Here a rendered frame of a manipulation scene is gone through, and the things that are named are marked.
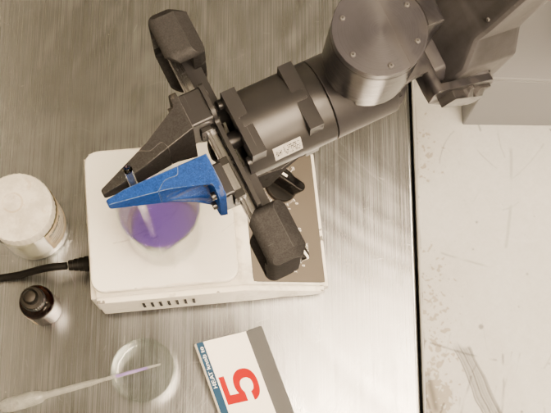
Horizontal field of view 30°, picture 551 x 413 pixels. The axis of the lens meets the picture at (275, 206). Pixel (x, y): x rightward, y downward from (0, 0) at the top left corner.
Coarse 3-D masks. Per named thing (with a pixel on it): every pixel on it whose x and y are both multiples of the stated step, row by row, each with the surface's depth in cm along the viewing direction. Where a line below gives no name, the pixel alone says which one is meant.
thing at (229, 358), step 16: (240, 336) 90; (208, 352) 87; (224, 352) 88; (240, 352) 89; (224, 368) 87; (240, 368) 88; (224, 384) 86; (240, 384) 87; (256, 384) 89; (240, 400) 87; (256, 400) 88
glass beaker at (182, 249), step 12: (168, 168) 77; (120, 216) 76; (192, 228) 76; (132, 240) 77; (180, 240) 76; (192, 240) 79; (144, 252) 79; (156, 252) 75; (168, 252) 78; (180, 252) 80; (192, 252) 82; (156, 264) 82; (168, 264) 82
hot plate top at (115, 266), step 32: (96, 160) 85; (128, 160) 85; (96, 192) 85; (96, 224) 84; (224, 224) 84; (96, 256) 83; (128, 256) 83; (192, 256) 83; (224, 256) 83; (96, 288) 83; (128, 288) 83
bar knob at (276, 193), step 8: (280, 176) 87; (288, 176) 88; (272, 184) 88; (280, 184) 88; (288, 184) 88; (296, 184) 88; (304, 184) 89; (272, 192) 88; (280, 192) 89; (288, 192) 89; (296, 192) 89; (280, 200) 89; (288, 200) 89
